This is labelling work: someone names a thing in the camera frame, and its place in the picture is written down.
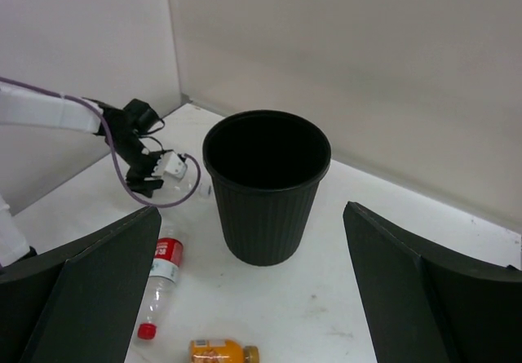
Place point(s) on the black ribbed plastic bin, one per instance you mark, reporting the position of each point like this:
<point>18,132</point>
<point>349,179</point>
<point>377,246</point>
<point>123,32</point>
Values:
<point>266,167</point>

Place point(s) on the clear unlabelled plastic bottle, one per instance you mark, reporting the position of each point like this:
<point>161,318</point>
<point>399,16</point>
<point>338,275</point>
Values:
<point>187,188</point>

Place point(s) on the red label plastic bottle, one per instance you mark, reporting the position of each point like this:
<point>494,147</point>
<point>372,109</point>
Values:
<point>162,281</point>

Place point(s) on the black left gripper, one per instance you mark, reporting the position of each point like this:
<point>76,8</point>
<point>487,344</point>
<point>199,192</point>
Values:
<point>127,126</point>

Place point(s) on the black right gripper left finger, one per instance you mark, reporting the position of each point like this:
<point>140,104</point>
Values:
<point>79,301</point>

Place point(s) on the orange juice bottle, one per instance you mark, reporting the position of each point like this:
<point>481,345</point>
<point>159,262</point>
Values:
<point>222,351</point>

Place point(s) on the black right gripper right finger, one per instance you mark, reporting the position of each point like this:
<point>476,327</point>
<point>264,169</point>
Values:
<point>424,302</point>

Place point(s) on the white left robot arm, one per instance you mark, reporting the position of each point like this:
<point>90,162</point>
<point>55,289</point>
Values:
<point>46,136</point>

